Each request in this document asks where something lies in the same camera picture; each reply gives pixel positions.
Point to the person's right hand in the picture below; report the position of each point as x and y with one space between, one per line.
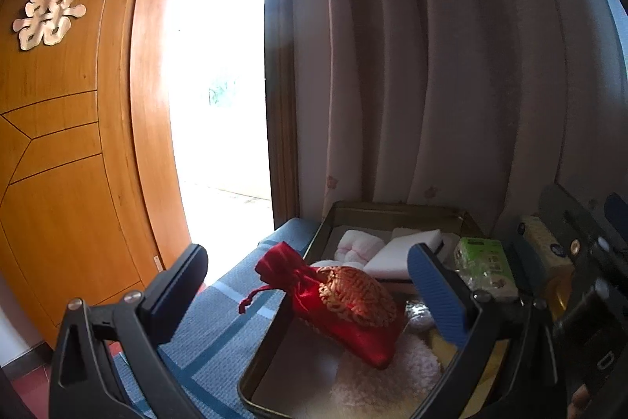
581 404

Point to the green tissue pack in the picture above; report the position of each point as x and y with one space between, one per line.
483 262

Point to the wooden door frame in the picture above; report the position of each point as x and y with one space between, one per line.
147 105

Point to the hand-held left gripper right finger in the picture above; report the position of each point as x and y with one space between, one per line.
436 296

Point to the pale floral curtain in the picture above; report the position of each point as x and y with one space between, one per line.
441 55

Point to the yellow patterned tissue box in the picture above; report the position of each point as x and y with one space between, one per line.
542 237

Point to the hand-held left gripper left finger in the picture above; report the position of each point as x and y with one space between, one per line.
174 296

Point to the gold metal tin box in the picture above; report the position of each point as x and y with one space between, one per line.
274 350

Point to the metal door hinge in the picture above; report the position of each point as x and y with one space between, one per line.
157 264

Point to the white paper-cut door decoration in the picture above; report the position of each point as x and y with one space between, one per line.
46 14

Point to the clear plastic bag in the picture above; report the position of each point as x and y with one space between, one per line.
421 316

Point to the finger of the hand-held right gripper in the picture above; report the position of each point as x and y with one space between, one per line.
617 209
569 217

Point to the blue plaid bed sheet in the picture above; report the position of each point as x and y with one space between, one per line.
221 316

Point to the wooden door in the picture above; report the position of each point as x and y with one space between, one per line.
64 154

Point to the white sponge with black stripe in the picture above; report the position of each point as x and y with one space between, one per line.
392 257

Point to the white card liner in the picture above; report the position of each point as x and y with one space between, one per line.
294 365

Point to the pink and white towel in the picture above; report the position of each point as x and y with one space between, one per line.
358 244

